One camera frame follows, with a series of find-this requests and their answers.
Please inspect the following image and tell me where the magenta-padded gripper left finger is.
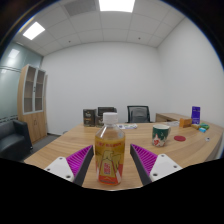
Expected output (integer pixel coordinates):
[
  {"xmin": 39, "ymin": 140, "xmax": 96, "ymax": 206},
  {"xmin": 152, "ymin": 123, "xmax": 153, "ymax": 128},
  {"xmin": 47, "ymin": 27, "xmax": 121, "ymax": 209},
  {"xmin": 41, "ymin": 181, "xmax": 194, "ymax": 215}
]
[{"xmin": 43, "ymin": 144, "xmax": 95, "ymax": 187}]

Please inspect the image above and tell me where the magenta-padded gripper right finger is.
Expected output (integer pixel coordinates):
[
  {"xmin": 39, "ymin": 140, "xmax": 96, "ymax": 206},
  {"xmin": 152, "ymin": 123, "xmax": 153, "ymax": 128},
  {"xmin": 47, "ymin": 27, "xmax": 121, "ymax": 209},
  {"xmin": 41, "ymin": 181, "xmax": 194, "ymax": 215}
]
[{"xmin": 129, "ymin": 143, "xmax": 184, "ymax": 186}]

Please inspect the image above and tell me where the yellow-labelled tea drink bottle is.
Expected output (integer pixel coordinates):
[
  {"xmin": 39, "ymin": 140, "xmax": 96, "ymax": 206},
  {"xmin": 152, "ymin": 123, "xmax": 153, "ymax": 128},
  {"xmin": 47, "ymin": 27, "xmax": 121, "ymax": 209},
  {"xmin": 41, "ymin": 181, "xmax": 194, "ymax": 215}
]
[{"xmin": 94, "ymin": 112, "xmax": 127, "ymax": 187}]

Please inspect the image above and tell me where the green white-lined mug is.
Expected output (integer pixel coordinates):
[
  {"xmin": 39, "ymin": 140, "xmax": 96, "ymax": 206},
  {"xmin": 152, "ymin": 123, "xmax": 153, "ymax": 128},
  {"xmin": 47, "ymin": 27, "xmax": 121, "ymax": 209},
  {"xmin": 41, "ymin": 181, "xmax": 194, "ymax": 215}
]
[{"xmin": 151, "ymin": 123, "xmax": 172, "ymax": 148}]

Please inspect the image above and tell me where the white printed leaflet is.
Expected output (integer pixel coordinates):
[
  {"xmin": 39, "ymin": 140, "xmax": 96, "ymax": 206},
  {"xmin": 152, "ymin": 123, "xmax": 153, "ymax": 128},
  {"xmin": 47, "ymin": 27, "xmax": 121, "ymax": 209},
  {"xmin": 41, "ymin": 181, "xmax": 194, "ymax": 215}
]
[{"xmin": 116, "ymin": 123, "xmax": 139, "ymax": 130}]

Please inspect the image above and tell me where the flat round red coaster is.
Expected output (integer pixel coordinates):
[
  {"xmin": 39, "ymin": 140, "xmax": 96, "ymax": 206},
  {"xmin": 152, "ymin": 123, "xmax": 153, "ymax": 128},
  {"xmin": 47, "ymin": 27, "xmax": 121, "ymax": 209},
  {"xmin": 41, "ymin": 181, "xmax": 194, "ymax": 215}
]
[{"xmin": 173, "ymin": 134, "xmax": 187, "ymax": 142}]

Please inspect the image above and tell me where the black mesh office chair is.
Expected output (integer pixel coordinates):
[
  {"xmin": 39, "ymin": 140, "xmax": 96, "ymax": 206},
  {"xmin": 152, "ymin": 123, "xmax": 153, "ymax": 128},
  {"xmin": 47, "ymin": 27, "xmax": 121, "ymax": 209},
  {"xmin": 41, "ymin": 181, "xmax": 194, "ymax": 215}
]
[{"xmin": 126, "ymin": 105, "xmax": 152, "ymax": 124}]

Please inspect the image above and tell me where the wooden side desk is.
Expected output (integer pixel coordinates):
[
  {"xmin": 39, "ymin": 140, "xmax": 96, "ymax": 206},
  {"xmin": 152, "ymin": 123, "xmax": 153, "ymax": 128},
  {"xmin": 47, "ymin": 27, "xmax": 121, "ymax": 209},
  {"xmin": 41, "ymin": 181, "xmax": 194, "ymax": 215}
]
[{"xmin": 155, "ymin": 112, "xmax": 192, "ymax": 123}]

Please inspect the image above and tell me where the orange wooden box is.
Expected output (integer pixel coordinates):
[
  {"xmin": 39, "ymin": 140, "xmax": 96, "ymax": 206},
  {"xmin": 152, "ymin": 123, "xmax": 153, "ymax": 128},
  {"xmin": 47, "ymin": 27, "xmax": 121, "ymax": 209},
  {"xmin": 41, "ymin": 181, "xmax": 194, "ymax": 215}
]
[{"xmin": 179, "ymin": 117, "xmax": 193, "ymax": 129}]

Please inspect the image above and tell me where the wooden glass-door shelf cabinet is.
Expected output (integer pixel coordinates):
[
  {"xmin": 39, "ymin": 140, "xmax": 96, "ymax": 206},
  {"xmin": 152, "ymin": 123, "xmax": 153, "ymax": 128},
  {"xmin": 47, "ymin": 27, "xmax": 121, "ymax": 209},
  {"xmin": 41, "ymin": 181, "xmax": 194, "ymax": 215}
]
[{"xmin": 17, "ymin": 64, "xmax": 48, "ymax": 144}]

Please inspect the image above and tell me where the purple upright box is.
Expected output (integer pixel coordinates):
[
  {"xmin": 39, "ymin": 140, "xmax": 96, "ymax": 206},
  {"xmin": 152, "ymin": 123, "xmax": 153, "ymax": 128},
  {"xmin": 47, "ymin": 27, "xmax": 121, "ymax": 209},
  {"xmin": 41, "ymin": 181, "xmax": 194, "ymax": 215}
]
[{"xmin": 190, "ymin": 105, "xmax": 201, "ymax": 125}]

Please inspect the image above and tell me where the flat green box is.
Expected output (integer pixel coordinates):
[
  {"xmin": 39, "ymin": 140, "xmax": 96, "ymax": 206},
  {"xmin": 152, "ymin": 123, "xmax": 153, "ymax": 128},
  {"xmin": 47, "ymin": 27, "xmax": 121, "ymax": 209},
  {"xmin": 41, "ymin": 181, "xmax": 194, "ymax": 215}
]
[{"xmin": 198, "ymin": 122, "xmax": 210, "ymax": 131}]

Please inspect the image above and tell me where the black leather sofa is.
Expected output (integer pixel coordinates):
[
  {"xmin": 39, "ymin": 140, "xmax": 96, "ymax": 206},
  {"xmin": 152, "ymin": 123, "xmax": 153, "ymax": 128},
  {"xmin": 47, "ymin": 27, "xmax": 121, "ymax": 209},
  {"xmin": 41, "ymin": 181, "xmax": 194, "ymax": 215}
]
[{"xmin": 0, "ymin": 119, "xmax": 34, "ymax": 161}]

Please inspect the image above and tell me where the small square ceiling light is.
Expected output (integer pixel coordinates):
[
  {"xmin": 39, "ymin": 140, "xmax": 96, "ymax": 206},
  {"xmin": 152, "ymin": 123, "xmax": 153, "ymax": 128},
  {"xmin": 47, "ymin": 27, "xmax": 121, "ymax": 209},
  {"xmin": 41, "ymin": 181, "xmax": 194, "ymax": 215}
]
[{"xmin": 22, "ymin": 21, "xmax": 46, "ymax": 41}]

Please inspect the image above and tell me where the grey ceiling air vent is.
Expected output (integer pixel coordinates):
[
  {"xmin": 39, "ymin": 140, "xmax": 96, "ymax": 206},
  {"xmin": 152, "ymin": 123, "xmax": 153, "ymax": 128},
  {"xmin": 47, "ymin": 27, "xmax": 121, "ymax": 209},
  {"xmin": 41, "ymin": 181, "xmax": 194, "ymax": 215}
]
[{"xmin": 63, "ymin": 0, "xmax": 98, "ymax": 17}]

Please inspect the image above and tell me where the large square ceiling light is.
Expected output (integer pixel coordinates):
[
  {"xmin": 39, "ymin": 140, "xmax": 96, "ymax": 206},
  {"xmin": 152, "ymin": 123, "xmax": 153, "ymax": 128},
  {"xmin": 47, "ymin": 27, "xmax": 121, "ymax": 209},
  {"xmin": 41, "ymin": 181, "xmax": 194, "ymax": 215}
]
[{"xmin": 98, "ymin": 0, "xmax": 136, "ymax": 13}]

